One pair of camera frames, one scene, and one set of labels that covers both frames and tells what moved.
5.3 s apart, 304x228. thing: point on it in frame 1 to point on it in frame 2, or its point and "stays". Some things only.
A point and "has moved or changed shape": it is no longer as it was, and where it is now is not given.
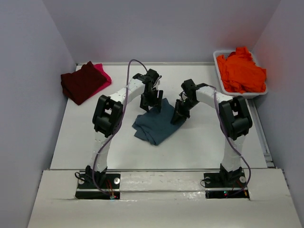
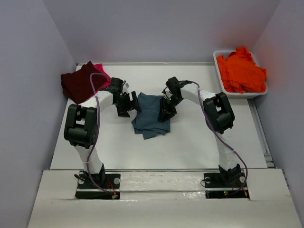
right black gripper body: x=186 y=106 to x=168 y=105
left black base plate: x=87 y=190 stays
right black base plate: x=225 y=185 stays
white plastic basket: x=248 y=94 stays
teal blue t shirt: x=154 y=126 has moved or changed shape
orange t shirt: x=240 y=73 stays
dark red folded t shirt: x=78 y=85 stays
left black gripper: x=156 y=102 to x=122 y=112
